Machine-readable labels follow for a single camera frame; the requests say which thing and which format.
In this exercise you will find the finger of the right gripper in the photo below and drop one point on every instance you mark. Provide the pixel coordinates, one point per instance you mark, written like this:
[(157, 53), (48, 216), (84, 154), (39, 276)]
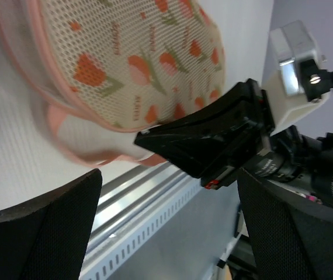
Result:
[(209, 158), (225, 119)]

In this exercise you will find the floral mesh laundry bag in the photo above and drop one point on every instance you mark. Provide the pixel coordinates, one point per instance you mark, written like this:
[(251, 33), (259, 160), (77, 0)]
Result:
[(109, 69)]

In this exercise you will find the white slotted cable duct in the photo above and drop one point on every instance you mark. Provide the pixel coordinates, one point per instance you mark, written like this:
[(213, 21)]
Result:
[(108, 256)]

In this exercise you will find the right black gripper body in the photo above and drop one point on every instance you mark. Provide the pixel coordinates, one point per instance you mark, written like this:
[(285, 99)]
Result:
[(265, 163)]

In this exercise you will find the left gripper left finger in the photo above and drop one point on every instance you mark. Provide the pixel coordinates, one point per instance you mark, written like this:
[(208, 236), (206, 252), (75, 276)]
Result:
[(46, 237)]

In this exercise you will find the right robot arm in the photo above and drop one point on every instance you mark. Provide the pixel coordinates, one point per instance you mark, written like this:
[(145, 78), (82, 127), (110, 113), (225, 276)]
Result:
[(305, 164)]

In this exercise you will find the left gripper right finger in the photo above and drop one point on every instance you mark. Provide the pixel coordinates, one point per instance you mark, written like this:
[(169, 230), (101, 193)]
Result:
[(291, 237)]

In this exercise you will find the aluminium front rail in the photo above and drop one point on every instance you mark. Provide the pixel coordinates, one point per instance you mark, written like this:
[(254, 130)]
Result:
[(129, 194)]

